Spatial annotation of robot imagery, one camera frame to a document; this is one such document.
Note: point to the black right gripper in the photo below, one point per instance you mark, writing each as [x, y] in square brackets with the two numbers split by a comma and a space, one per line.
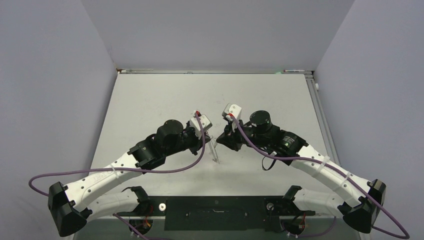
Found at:
[231, 140]

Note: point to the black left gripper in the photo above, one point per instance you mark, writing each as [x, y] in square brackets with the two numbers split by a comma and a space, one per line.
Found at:
[198, 143]

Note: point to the metal ring plate with keyrings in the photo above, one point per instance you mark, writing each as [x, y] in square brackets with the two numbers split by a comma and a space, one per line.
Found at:
[212, 144]

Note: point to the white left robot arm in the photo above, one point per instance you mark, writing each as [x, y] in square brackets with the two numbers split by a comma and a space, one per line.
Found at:
[74, 204]

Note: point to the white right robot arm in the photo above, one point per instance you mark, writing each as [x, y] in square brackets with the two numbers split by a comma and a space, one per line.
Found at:
[353, 198]

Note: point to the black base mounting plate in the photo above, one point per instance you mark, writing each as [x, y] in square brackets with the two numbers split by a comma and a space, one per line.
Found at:
[223, 213]

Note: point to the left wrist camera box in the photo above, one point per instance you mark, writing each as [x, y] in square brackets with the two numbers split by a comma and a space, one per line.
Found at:
[199, 122]

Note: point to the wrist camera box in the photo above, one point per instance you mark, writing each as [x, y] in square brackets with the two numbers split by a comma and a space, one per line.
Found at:
[232, 110]
[199, 122]

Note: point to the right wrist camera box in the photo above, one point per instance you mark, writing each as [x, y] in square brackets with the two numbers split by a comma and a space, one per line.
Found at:
[232, 110]

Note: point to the aluminium rail back edge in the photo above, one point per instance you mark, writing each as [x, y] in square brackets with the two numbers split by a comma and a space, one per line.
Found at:
[245, 71]

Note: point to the aluminium rail edge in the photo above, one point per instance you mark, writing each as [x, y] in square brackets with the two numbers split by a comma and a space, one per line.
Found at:
[245, 71]
[322, 120]

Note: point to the aluminium rail right edge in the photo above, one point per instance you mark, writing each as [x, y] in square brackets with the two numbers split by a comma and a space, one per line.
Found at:
[322, 120]

